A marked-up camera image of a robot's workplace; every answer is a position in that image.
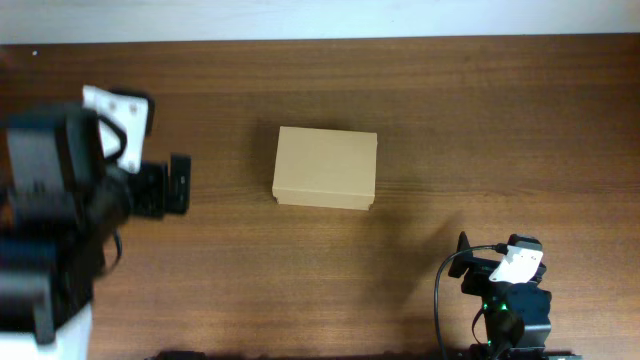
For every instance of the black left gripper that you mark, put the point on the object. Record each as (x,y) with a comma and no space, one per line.
(154,174)

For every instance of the brown cardboard box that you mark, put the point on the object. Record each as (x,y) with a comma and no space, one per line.
(325,168)

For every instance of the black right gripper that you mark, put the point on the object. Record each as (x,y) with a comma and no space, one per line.
(479,271)

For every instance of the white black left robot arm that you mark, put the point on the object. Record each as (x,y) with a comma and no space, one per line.
(63,196)

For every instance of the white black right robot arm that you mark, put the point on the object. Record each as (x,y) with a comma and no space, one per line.
(515,309)

